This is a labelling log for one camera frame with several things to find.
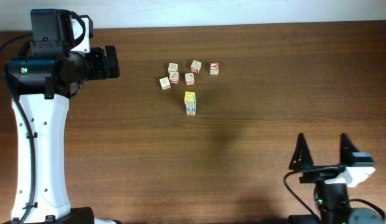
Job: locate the wooden block car picture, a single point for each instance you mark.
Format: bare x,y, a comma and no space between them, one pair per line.
191,106

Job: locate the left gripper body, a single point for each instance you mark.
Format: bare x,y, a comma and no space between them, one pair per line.
95,63

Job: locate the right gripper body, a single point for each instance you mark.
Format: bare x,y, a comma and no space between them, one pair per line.
318,174

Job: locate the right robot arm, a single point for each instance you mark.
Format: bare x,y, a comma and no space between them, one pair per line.
334,204

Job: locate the wooden block center red base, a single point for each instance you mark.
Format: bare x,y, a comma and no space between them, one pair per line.
189,79

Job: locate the wooden block top left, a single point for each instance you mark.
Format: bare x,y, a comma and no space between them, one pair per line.
173,67

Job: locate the wooden block red letter A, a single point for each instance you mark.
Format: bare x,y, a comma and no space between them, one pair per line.
214,68

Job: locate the wooden block leaf picture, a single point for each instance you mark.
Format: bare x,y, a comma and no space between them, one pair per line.
174,77

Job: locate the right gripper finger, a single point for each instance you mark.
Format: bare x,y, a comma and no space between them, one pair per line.
348,152
301,159

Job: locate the wooden block green letter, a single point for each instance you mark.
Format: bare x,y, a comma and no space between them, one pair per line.
189,98

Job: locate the wooden block far left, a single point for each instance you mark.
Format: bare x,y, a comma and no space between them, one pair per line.
165,83

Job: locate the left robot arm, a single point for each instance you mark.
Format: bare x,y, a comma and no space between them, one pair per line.
41,115

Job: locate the wooden block red side top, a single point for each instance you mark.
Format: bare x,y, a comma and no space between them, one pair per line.
196,66

